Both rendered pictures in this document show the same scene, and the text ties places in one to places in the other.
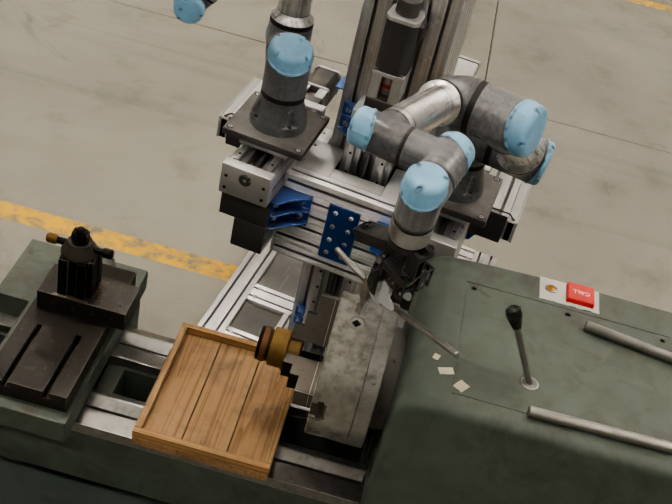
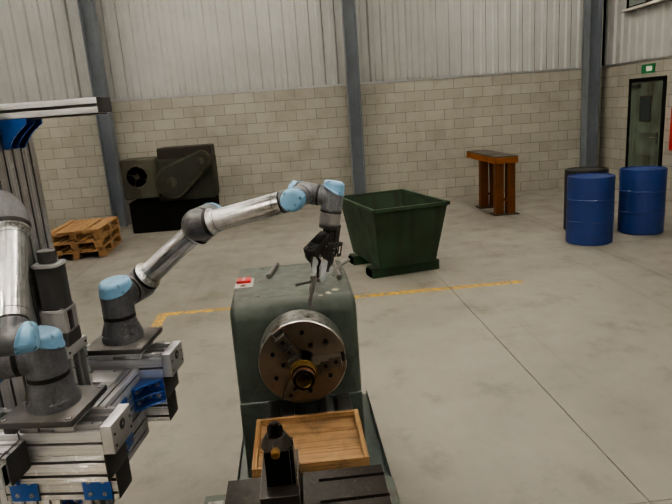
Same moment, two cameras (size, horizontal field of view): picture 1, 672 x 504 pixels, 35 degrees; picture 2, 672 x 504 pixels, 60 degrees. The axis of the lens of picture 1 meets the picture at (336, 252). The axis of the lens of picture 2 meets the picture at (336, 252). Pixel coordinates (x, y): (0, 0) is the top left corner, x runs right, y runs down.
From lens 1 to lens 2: 261 cm
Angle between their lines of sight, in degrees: 86
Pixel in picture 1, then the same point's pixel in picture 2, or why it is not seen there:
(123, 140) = not seen: outside the picture
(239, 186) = (121, 432)
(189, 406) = (326, 450)
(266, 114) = (69, 388)
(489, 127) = not seen: hidden behind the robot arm
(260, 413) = (313, 426)
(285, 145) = (93, 392)
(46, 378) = (371, 477)
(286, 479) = not seen: hidden behind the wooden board
